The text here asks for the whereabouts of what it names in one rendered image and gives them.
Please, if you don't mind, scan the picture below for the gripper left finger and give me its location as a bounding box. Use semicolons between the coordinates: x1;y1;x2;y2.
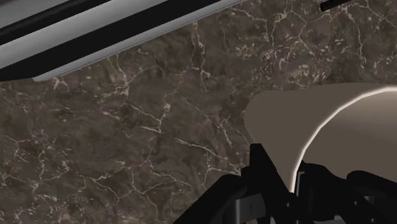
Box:
172;143;311;224

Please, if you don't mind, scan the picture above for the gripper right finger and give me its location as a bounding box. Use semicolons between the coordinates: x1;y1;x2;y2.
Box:
294;160;397;224

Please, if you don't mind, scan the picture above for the beige rounded bowl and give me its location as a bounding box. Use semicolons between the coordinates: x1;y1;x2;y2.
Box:
243;82;397;193

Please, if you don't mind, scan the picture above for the black bar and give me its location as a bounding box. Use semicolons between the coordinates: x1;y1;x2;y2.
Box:
319;0;353;13

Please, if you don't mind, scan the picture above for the grey and black flat panel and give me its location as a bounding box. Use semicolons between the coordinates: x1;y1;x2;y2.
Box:
0;0;246;83

